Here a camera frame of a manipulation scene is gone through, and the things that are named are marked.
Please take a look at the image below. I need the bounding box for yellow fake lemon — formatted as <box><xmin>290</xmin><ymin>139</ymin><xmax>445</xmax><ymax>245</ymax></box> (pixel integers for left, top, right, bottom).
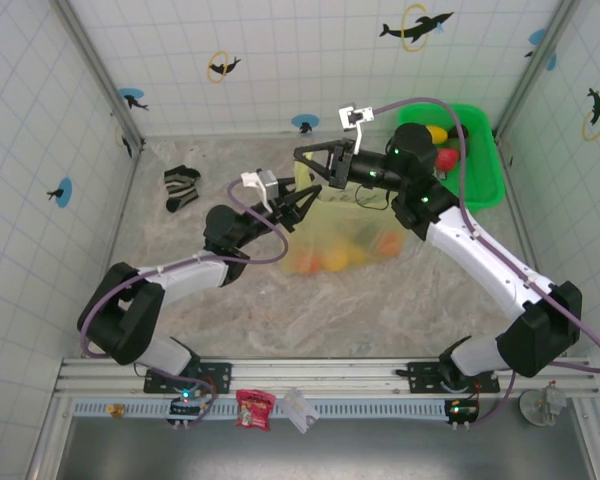
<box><xmin>324</xmin><ymin>249</ymin><xmax>350</xmax><ymax>273</ymax></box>

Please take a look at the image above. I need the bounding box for green plastic basket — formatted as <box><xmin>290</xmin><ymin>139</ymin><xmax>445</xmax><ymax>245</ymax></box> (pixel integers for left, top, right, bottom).
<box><xmin>397</xmin><ymin>103</ymin><xmax>506</xmax><ymax>212</ymax></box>

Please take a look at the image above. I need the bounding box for red-orange fake orange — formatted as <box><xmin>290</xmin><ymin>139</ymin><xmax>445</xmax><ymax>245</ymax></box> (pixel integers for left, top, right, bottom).
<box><xmin>377</xmin><ymin>230</ymin><xmax>404</xmax><ymax>256</ymax></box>

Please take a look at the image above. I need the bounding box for pink-red fake apple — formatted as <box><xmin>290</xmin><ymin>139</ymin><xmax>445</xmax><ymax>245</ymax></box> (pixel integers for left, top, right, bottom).
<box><xmin>434</xmin><ymin>148</ymin><xmax>459</xmax><ymax>172</ymax></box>

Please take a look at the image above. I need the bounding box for black and grey striped sock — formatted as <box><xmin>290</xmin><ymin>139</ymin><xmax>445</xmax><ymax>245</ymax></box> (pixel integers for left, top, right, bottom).
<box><xmin>162</xmin><ymin>164</ymin><xmax>202</xmax><ymax>214</ymax></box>

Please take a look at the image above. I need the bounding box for red snack packet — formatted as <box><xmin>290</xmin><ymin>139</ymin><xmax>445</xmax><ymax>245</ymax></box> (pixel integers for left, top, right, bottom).
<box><xmin>234</xmin><ymin>388</ymin><xmax>273</xmax><ymax>431</ymax></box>

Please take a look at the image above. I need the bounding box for small circuit board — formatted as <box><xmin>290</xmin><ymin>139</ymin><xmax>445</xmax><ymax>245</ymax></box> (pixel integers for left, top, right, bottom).
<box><xmin>444</xmin><ymin>397</ymin><xmax>480</xmax><ymax>431</ymax></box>
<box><xmin>167</xmin><ymin>384</ymin><xmax>205</xmax><ymax>430</ymax></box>

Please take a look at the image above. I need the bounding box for white plastic card packet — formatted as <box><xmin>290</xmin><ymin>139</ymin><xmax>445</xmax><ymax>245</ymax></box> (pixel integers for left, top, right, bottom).
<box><xmin>282</xmin><ymin>387</ymin><xmax>321</xmax><ymax>435</ymax></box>

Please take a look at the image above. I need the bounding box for clear plastic disc fixture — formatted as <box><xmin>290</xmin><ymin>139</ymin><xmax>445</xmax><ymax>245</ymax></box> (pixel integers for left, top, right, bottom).
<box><xmin>518</xmin><ymin>382</ymin><xmax>567</xmax><ymax>427</ymax></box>

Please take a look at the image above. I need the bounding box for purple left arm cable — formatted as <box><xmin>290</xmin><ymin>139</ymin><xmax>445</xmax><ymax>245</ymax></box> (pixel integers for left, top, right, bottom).
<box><xmin>77</xmin><ymin>178</ymin><xmax>289</xmax><ymax>359</ymax></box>

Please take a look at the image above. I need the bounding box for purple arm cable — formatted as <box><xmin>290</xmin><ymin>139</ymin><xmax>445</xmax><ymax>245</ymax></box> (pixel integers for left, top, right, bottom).
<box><xmin>77</xmin><ymin>178</ymin><xmax>289</xmax><ymax>359</ymax></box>
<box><xmin>372</xmin><ymin>96</ymin><xmax>600</xmax><ymax>431</ymax></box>

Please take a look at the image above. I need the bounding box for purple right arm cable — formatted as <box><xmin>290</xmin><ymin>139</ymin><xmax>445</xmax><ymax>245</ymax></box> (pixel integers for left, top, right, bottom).
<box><xmin>372</xmin><ymin>96</ymin><xmax>600</xmax><ymax>431</ymax></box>

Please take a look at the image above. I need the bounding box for thin black wire loop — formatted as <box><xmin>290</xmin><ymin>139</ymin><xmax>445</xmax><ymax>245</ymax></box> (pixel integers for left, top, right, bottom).
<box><xmin>354</xmin><ymin>183</ymin><xmax>390</xmax><ymax>212</ymax></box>

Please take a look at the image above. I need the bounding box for aluminium frame bar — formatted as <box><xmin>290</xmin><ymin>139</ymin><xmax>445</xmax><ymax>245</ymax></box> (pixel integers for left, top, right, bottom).
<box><xmin>492</xmin><ymin>134</ymin><xmax>549</xmax><ymax>301</ymax></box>
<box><xmin>140</xmin><ymin>127</ymin><xmax>497</xmax><ymax>140</ymax></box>
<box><xmin>95</xmin><ymin>142</ymin><xmax>146</xmax><ymax>281</ymax></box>

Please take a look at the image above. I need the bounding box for aluminium frame post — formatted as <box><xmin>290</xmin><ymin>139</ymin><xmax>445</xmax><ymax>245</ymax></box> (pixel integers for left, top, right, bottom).
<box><xmin>54</xmin><ymin>0</ymin><xmax>145</xmax><ymax>151</ymax></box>
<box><xmin>492</xmin><ymin>0</ymin><xmax>582</xmax><ymax>144</ymax></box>

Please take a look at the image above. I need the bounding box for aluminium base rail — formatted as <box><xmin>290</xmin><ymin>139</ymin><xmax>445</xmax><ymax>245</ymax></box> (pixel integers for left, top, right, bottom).
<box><xmin>59</xmin><ymin>357</ymin><xmax>600</xmax><ymax>401</ymax></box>

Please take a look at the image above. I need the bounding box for grey slotted cable duct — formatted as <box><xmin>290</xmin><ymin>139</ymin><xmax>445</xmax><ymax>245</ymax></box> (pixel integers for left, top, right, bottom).
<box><xmin>72</xmin><ymin>399</ymin><xmax>456</xmax><ymax>420</ymax></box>

